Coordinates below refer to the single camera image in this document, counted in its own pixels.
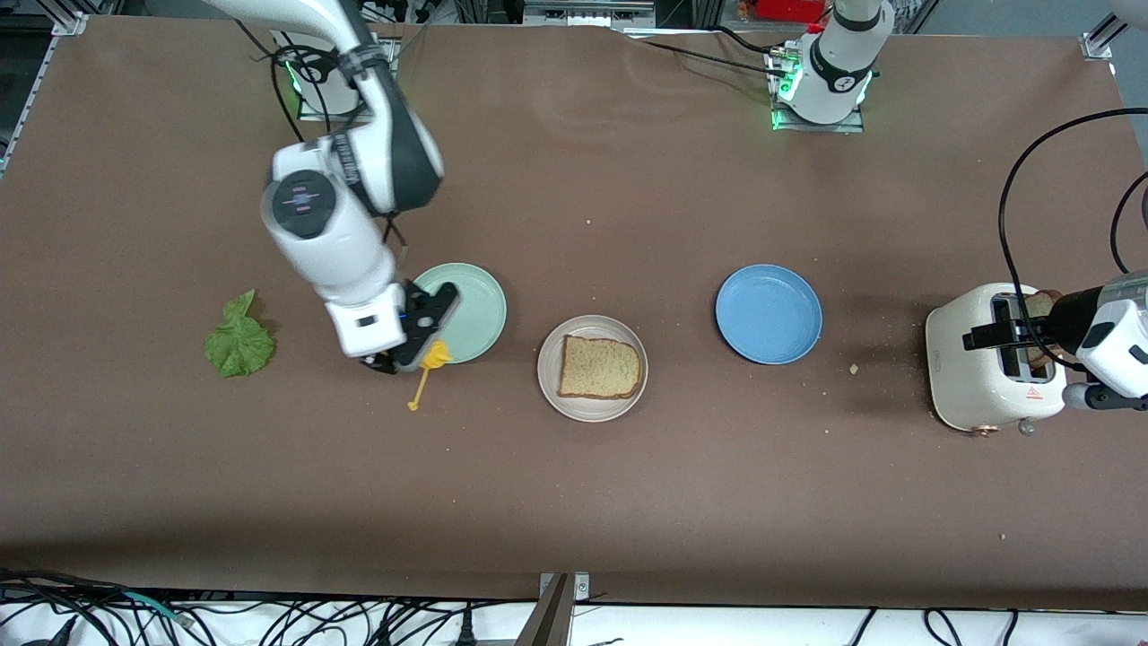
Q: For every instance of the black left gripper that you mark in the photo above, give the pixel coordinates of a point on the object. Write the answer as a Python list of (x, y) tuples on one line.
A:
[(1067, 319)]

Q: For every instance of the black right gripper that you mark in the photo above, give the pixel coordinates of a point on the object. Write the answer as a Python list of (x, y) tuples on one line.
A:
[(380, 362)]

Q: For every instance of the yellow mustard squeeze bottle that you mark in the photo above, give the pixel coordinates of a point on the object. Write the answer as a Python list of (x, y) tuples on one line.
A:
[(438, 354)]

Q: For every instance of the brown bread slice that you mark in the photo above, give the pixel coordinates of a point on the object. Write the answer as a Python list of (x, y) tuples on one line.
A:
[(599, 368), (1040, 305)]

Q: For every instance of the green lettuce leaf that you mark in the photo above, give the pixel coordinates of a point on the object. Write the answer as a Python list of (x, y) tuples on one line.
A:
[(240, 345)]

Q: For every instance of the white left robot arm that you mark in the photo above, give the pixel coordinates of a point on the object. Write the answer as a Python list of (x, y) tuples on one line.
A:
[(839, 67)]

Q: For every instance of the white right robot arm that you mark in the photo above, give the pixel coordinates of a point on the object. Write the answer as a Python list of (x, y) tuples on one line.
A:
[(332, 242)]

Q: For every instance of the mint green plate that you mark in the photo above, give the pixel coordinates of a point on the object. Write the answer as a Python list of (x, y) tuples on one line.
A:
[(480, 309)]

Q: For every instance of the beige plate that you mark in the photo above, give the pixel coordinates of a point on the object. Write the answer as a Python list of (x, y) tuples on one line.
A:
[(592, 411)]

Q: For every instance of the blue plate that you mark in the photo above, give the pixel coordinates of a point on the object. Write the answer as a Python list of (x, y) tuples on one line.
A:
[(769, 314)]

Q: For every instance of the white toaster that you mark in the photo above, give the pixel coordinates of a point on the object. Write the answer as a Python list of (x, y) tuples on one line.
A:
[(960, 368)]

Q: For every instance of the copper toaster dial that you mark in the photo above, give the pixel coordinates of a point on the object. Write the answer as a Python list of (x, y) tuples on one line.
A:
[(987, 431)]

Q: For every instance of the black power plug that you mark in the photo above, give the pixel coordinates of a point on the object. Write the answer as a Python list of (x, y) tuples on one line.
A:
[(465, 628)]

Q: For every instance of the red box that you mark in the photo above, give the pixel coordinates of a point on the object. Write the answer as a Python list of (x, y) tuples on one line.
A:
[(789, 9)]

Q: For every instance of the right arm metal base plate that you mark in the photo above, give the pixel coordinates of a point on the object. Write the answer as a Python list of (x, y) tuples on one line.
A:
[(309, 117)]

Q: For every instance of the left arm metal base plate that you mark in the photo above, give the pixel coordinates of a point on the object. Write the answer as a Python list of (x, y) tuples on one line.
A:
[(852, 128)]

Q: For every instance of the aluminium frame profile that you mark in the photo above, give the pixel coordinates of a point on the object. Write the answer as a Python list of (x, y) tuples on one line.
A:
[(1099, 45), (70, 25)]

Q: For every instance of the small metal table bracket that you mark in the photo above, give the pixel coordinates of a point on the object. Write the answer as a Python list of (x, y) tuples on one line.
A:
[(581, 588)]

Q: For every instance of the grey metal post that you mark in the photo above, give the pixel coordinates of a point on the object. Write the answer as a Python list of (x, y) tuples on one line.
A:
[(549, 619)]

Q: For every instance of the grey metal frame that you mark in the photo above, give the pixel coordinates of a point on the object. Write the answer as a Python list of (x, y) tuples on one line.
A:
[(583, 13)]

